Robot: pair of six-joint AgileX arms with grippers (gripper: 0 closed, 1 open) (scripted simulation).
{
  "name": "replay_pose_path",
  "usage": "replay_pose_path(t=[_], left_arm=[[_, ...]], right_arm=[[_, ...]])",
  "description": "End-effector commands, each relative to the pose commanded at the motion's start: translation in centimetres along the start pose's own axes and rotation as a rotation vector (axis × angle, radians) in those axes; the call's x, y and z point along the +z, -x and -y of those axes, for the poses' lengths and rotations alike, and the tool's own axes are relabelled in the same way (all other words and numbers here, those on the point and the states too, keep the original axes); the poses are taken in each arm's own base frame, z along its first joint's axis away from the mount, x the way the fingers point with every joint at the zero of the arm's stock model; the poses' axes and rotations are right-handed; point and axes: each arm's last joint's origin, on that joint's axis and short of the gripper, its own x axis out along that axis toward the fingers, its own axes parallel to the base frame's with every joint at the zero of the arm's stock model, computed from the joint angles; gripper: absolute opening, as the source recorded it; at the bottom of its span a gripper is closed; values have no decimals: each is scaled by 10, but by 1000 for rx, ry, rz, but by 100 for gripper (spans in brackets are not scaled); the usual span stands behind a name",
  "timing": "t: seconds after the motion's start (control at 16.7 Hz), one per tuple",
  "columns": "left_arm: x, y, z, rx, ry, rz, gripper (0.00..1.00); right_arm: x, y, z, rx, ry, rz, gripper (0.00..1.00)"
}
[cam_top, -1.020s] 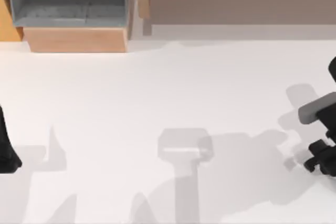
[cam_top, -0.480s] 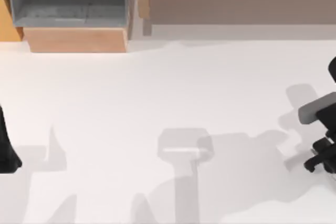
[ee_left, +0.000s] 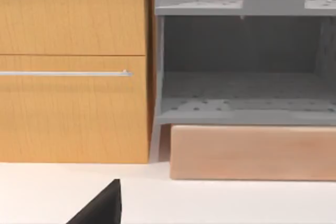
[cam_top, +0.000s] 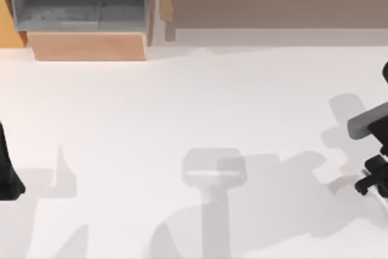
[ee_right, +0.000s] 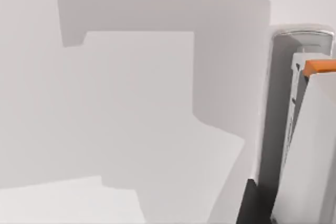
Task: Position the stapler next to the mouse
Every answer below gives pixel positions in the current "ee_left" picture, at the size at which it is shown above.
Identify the pale wooden drawer front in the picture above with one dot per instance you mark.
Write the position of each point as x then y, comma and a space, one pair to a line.
252, 153

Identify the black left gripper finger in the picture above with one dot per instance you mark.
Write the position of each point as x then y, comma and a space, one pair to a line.
107, 205

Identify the wooden cupboard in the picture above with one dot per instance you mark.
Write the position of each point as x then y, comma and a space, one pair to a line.
150, 72

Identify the grey open shelf unit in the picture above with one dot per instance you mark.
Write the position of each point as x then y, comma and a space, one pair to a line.
244, 82

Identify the plain wooden drawer front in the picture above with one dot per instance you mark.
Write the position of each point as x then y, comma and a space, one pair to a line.
71, 11

